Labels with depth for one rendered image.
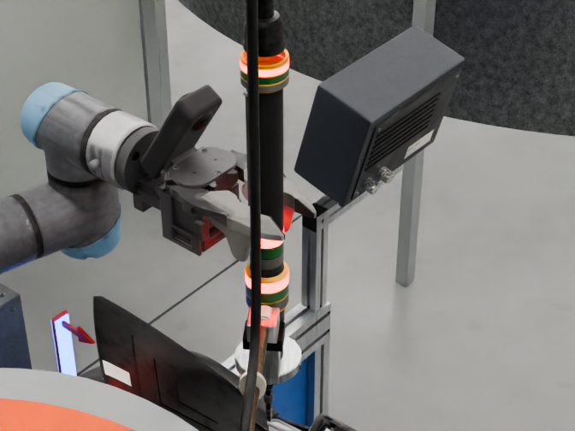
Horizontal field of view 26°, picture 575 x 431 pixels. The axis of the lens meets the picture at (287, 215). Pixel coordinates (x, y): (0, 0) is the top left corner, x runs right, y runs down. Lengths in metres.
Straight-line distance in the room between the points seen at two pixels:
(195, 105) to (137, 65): 2.57
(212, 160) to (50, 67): 2.29
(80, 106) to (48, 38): 2.14
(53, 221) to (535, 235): 2.54
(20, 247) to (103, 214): 0.10
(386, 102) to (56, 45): 1.71
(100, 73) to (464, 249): 1.17
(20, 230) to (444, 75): 0.89
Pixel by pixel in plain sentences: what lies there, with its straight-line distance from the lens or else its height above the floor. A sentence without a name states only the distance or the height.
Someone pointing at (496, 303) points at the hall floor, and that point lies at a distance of 3.48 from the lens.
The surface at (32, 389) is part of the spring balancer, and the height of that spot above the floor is 1.96.
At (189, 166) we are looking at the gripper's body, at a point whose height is 1.53.
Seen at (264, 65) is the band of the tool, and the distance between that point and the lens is 1.09.
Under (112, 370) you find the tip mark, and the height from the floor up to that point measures 1.44.
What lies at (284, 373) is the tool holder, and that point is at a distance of 1.29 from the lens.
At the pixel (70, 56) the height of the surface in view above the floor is 0.53.
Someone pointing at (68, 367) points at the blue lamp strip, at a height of 1.11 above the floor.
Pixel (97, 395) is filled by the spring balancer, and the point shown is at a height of 1.95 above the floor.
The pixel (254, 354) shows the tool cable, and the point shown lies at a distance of 1.15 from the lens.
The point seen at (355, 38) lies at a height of 0.71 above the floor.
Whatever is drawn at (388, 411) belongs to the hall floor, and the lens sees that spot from 3.14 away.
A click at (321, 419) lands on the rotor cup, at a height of 1.26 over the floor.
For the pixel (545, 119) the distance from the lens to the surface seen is 3.16.
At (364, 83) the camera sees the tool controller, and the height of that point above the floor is 1.24.
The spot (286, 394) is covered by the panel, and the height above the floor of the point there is 0.71.
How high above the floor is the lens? 2.22
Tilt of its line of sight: 36 degrees down
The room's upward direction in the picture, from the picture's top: straight up
